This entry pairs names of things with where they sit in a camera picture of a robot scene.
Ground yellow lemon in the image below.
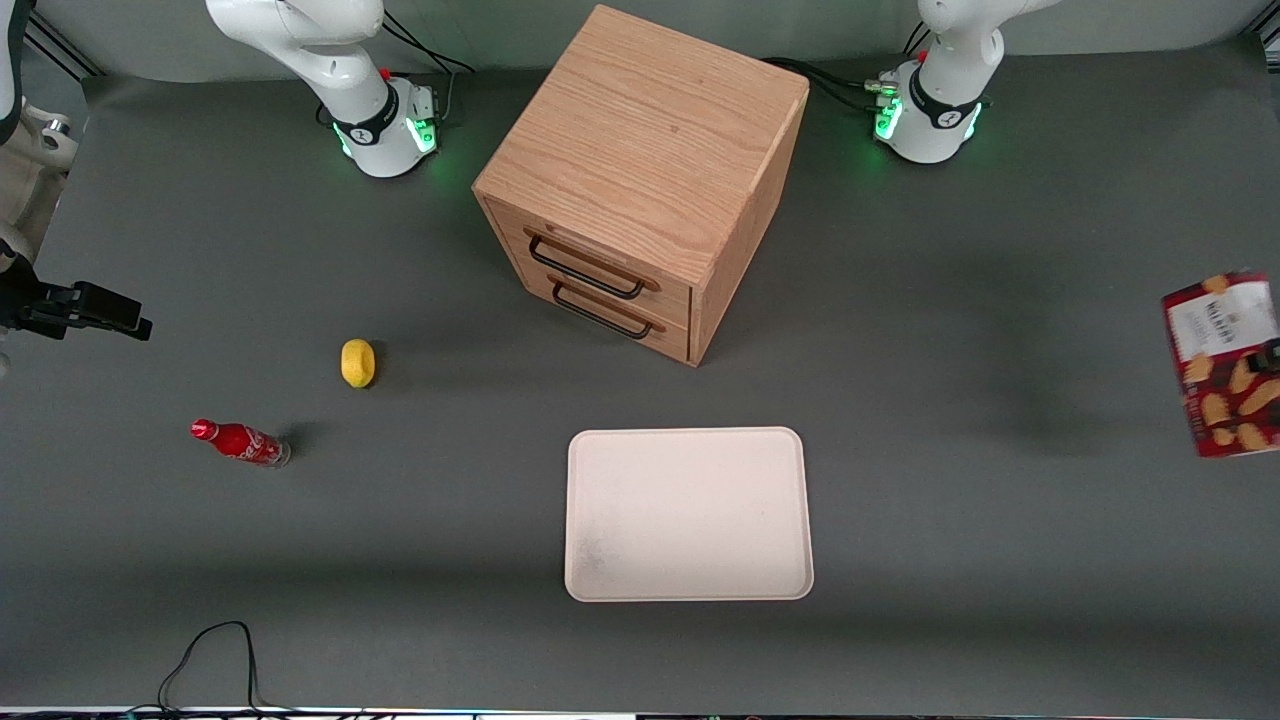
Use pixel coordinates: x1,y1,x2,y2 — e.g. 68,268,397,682
340,338,377,389

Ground black drawer handle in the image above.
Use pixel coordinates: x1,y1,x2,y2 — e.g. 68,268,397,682
526,232,650,301
550,281,657,341

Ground black right arm base cable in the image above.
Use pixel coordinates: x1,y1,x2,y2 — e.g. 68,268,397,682
380,10,478,129

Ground black left arm base cable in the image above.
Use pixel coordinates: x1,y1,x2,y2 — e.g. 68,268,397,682
763,55,901,117

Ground wooden drawer front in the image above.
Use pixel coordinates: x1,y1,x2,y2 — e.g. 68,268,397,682
505,250,695,366
484,196,695,325

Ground red cola bottle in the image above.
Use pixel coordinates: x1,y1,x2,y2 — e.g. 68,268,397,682
190,418,293,470

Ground red cookie box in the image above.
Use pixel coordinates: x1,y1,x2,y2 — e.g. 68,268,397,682
1161,269,1280,460

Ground thin black table cable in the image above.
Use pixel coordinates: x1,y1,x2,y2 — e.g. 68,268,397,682
155,620,306,717

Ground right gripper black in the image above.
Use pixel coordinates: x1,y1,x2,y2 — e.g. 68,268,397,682
0,238,154,343

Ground white rectangular plastic tray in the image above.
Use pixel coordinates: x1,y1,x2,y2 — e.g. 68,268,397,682
564,427,815,604

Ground black arm base cable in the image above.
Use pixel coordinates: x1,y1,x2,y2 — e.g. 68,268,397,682
380,10,478,129
763,55,901,117

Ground light wooden drawer cabinet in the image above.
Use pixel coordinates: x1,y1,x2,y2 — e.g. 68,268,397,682
472,4,811,368

